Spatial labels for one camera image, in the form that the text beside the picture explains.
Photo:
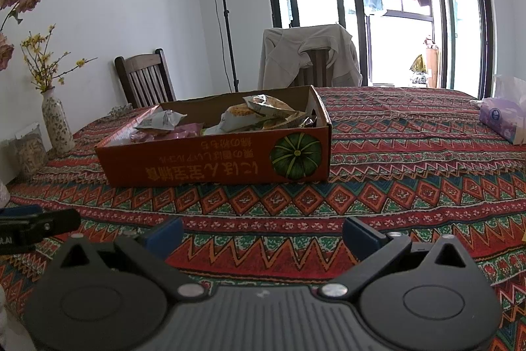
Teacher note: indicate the purple tissue pack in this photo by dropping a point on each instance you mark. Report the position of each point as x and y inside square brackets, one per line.
[503, 116]

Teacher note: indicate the orange cardboard box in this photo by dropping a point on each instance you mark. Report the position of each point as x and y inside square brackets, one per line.
[213, 157]

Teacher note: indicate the beige jacket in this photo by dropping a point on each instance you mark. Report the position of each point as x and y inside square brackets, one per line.
[283, 55]

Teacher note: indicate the yellow flower branches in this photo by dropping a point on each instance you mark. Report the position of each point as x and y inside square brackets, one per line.
[45, 63]

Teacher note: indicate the glass jar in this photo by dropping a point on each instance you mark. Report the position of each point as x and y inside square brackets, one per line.
[28, 153]

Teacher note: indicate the grey crumpled cloth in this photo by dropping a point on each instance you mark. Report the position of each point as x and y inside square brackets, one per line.
[120, 110]

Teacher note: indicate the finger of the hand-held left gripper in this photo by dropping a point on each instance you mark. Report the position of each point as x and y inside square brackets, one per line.
[20, 210]
[57, 222]

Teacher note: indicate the white oat crisp packet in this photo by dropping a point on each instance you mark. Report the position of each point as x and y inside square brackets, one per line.
[267, 104]
[232, 118]

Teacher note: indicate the large pink snack packet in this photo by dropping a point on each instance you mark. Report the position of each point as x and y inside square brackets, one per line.
[181, 132]

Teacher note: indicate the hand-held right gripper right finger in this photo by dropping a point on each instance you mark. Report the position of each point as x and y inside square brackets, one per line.
[359, 238]

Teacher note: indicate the black sliding door frame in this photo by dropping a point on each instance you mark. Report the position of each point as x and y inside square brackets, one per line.
[485, 26]

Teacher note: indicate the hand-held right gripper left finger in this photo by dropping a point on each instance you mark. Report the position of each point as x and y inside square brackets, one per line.
[164, 236]

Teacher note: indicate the yellow balcony ornament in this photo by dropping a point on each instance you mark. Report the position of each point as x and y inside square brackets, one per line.
[417, 64]

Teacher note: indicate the floral ceramic vase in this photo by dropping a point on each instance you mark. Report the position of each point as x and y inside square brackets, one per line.
[57, 125]

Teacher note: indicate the black light stand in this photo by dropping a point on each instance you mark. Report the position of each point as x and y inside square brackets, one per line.
[228, 26]

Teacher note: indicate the grey white snack packet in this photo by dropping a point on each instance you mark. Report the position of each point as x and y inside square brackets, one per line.
[162, 120]

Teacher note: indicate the wooden balcony cabinet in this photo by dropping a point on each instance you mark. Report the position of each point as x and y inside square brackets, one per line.
[432, 67]

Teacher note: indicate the dark wooden chair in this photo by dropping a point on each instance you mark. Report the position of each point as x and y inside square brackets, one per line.
[318, 67]
[146, 79]

